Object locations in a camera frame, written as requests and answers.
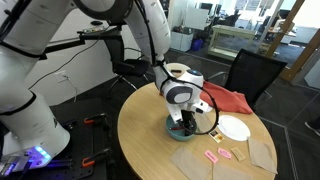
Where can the pink sweetener packet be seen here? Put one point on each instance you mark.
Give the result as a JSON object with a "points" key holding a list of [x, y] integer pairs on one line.
{"points": [[224, 153], [211, 156]]}

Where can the white wall power outlet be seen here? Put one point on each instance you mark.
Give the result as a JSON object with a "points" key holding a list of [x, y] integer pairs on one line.
{"points": [[62, 76]]}

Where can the red pen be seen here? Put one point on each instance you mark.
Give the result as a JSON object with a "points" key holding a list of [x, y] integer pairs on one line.
{"points": [[175, 128]]}

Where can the red fleece cloth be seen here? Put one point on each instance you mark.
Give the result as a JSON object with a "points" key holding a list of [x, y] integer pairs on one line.
{"points": [[230, 100]]}

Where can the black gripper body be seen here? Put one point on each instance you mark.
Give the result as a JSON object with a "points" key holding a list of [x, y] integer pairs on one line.
{"points": [[188, 116]]}

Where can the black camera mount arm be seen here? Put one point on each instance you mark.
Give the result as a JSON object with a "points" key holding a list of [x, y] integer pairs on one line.
{"points": [[96, 36]]}

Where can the light wooden bench table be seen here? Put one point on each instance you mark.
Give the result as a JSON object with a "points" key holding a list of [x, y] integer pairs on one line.
{"points": [[233, 33]]}

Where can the wooden pillar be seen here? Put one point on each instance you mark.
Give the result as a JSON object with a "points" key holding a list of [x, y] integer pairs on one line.
{"points": [[283, 30], [300, 56]]}

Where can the white low cabinet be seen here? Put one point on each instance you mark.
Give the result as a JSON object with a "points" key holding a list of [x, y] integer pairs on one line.
{"points": [[181, 40]]}

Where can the blue bowl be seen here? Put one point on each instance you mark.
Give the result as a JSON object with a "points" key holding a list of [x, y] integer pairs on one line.
{"points": [[178, 135]]}

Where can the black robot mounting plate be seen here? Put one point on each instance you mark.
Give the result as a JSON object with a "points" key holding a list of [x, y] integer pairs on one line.
{"points": [[80, 143]]}

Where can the black mesh office chair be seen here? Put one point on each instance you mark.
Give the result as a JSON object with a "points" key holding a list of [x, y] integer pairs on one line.
{"points": [[253, 76]]}

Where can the black orange bar clamp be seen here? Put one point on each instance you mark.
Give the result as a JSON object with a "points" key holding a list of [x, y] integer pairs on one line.
{"points": [[95, 118], [96, 156]]}

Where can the black shoe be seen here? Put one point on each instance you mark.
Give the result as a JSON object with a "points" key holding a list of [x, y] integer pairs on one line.
{"points": [[314, 126]]}

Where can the blue waste bin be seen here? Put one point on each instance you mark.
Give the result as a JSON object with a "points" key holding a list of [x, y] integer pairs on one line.
{"points": [[196, 45]]}

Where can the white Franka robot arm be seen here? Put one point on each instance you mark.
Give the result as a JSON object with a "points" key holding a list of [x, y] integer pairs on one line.
{"points": [[30, 123]]}

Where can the brown paper napkin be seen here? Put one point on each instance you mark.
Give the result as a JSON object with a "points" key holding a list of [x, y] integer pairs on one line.
{"points": [[205, 123], [190, 163], [261, 155]]}

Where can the picture printed sachet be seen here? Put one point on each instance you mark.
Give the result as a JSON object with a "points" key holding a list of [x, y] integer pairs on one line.
{"points": [[216, 136]]}

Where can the black background office chair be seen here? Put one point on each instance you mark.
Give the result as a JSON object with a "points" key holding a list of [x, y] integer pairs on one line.
{"points": [[231, 19]]}

